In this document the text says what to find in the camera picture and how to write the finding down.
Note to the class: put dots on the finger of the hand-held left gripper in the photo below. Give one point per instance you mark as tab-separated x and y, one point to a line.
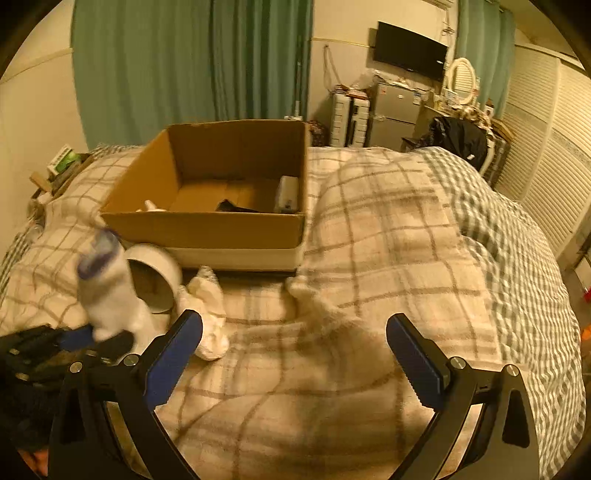
76	338
113	346

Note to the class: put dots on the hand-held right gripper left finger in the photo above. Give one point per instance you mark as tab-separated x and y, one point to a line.
178	350

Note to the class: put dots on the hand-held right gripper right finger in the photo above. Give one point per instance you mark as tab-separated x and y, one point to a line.
418	360

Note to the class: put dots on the cardboard box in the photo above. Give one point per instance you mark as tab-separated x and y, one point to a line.
217	203

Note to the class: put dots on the white crumpled sock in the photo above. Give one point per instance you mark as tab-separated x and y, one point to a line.
205	314

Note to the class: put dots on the white cylindrical cup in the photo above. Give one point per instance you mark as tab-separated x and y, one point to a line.
154	281

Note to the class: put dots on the beige plaid blanket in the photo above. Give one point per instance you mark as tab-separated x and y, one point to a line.
323	300

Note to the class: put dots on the grey gingham duvet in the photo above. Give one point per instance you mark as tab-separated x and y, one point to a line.
503	258

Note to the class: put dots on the small white item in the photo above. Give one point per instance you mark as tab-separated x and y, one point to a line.
148	206

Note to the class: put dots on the black item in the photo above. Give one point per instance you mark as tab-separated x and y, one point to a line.
235	206

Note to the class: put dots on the green and white box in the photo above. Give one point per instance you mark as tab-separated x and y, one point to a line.
63	159

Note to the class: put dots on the black clothing pile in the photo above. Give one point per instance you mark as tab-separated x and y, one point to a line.
458	134

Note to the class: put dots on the wooden dresser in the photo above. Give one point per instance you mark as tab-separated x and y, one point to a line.
461	121

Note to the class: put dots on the white louvered wardrobe doors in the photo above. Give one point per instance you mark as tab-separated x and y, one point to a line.
547	147

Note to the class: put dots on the silver refrigerator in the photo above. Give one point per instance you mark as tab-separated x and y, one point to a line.
398	110

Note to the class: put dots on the white suitcase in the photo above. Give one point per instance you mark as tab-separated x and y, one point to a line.
348	119

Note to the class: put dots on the white oval mirror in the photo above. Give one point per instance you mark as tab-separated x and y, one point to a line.
463	81

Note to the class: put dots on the green curtain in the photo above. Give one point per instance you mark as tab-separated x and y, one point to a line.
184	64
487	50

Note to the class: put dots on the black wall television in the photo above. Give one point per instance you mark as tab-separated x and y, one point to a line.
410	50

